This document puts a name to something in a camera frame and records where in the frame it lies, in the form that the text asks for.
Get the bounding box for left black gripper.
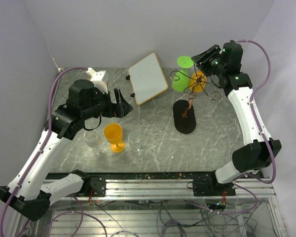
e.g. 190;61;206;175
81;87;133;119

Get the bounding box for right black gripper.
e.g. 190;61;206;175
191;45;226;77

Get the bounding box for green plastic wine glass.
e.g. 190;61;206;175
172;55;193;92

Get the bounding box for orange plastic wine glass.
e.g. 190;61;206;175
104;123;125;153

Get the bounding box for clear ribbed glass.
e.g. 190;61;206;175
128;131;143;152

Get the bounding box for clear wine glass front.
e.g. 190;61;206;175
84;130;105;157

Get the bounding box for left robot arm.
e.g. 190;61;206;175
0;79;133;221

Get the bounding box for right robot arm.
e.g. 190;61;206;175
191;40;282;196

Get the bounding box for black oval rack base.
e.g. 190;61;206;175
173;100;196;134

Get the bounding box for copper wire glass rack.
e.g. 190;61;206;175
170;66;222;118

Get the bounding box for small whiteboard yellow frame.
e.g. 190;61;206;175
128;52;168;105

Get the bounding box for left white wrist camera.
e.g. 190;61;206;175
86;67;109;94

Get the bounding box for aluminium rail frame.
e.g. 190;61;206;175
37;179;274;200

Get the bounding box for tangled cables under table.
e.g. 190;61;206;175
46;197;259;237

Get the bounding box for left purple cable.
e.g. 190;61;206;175
0;66;88;237

